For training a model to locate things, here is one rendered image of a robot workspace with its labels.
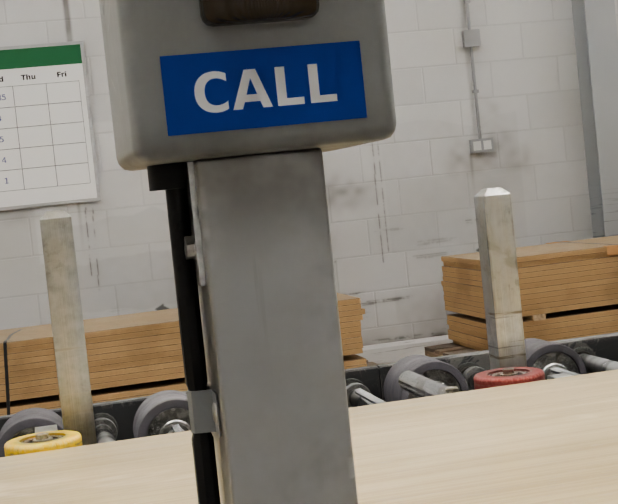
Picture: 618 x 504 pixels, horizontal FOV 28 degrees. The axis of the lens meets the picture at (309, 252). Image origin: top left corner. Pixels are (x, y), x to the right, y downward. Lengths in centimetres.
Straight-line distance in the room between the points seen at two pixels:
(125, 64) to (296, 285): 8
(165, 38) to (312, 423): 11
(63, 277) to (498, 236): 52
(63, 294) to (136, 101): 111
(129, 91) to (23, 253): 718
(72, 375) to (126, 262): 609
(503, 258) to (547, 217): 662
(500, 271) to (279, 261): 119
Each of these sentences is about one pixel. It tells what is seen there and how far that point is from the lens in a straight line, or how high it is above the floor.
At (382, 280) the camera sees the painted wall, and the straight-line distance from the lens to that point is 779.
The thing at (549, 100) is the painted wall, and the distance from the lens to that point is 818.
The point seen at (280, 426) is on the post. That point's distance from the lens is 35.
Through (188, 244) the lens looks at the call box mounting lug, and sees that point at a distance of 34.
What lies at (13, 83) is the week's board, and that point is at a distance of 751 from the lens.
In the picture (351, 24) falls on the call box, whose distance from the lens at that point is 33.
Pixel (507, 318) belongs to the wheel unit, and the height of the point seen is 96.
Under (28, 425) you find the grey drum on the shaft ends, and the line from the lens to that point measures 183.
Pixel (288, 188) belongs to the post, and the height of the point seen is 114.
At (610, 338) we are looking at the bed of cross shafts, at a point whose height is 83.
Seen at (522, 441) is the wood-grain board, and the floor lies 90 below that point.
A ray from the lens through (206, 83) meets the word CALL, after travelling 32.
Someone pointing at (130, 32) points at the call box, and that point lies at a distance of 32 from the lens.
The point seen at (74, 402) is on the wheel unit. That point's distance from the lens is 144.
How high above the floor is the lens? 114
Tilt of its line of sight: 3 degrees down
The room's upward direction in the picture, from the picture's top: 6 degrees counter-clockwise
